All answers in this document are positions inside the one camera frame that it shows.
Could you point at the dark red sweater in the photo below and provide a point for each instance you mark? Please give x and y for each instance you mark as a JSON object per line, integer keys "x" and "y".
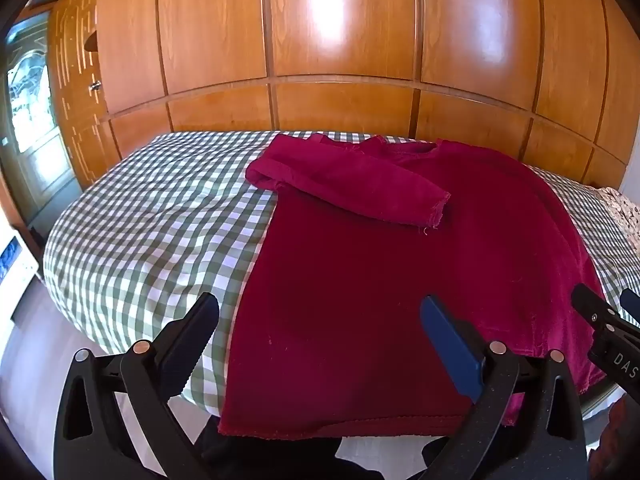
{"x": 380, "y": 270}

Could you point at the wooden wardrobe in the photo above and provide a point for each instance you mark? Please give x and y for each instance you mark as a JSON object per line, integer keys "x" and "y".
{"x": 350, "y": 50}

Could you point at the person's right forearm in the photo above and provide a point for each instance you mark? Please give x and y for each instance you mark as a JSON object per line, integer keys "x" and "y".
{"x": 622, "y": 435}

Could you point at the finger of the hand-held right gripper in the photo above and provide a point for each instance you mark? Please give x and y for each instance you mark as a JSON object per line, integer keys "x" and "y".
{"x": 631, "y": 304}
{"x": 595, "y": 310}

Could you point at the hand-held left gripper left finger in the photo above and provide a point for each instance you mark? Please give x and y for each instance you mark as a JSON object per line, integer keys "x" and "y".
{"x": 192, "y": 342}

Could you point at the floral pillow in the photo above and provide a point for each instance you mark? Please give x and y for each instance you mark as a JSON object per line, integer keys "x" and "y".
{"x": 622, "y": 210}

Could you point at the white appliance with blue screen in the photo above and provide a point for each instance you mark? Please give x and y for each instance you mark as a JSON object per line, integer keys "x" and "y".
{"x": 12, "y": 255}

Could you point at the wooden door with glass pane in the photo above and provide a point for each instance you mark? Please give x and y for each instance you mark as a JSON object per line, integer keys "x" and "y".
{"x": 30, "y": 110}

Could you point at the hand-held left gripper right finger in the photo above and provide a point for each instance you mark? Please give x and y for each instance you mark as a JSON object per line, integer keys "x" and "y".
{"x": 452, "y": 345}

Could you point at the green checkered bed sheet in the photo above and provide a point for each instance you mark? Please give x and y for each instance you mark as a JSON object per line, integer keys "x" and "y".
{"x": 150, "y": 240}

